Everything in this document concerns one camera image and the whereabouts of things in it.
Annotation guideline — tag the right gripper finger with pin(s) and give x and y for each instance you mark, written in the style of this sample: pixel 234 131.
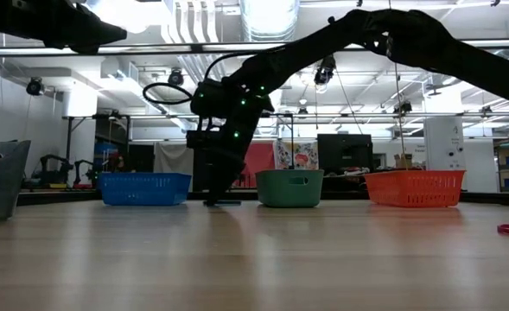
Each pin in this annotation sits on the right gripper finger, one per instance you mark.
pixel 219 173
pixel 236 164

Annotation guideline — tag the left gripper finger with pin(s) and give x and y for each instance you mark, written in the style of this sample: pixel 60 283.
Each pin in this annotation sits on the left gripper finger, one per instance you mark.
pixel 103 32

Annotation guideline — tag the green plastic basket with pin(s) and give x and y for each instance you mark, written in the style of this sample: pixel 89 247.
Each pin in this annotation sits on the green plastic basket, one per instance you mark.
pixel 280 194

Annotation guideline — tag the black background robot arm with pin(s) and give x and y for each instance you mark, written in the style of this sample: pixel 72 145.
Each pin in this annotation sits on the black background robot arm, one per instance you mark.
pixel 81 170
pixel 46 168

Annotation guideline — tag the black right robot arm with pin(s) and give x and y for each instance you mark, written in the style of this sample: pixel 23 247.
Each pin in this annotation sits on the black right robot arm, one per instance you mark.
pixel 453 52

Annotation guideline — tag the red hanging cloth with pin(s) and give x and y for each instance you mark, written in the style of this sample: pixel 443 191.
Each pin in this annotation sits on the red hanging cloth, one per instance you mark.
pixel 262 160

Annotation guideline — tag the white light strip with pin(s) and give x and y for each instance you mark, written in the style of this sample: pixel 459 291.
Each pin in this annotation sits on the white light strip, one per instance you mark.
pixel 237 46
pixel 150 48
pixel 20 51
pixel 504 43

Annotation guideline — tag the grey hanging cloth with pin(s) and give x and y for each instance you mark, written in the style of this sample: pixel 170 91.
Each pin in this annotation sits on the grey hanging cloth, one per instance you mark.
pixel 172 157

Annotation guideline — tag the floral hanging cloth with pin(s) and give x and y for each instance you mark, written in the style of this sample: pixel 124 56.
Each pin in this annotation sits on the floral hanging cloth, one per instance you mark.
pixel 306 149

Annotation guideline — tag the blue plastic basket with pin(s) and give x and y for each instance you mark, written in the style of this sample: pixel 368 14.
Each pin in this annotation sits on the blue plastic basket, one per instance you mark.
pixel 146 190

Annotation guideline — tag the black monitor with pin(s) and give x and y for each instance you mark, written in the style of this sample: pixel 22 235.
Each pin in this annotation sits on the black monitor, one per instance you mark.
pixel 345 151

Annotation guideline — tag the blue barrel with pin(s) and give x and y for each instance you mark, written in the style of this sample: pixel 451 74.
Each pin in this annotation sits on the blue barrel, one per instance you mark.
pixel 103 151

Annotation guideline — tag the cardboard box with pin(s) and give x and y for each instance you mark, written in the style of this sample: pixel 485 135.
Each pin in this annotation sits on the cardboard box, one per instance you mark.
pixel 404 162

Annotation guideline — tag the orange plastic basket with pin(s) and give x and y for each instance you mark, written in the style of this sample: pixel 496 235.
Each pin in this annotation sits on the orange plastic basket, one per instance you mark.
pixel 414 190

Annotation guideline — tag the white cabinet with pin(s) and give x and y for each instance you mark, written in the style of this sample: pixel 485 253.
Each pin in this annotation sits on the white cabinet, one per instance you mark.
pixel 444 142

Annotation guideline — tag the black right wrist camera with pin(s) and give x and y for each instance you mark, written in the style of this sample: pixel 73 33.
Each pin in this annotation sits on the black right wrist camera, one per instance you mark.
pixel 198 139

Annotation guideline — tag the black background table frame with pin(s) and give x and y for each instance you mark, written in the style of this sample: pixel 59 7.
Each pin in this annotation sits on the black background table frame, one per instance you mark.
pixel 292 129

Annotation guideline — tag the black hanging camera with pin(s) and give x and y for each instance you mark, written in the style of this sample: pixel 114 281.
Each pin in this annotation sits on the black hanging camera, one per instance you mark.
pixel 35 86
pixel 325 69
pixel 176 78

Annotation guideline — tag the silver ceiling duct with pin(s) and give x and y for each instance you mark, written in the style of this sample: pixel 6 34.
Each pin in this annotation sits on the silver ceiling duct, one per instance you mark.
pixel 269 17

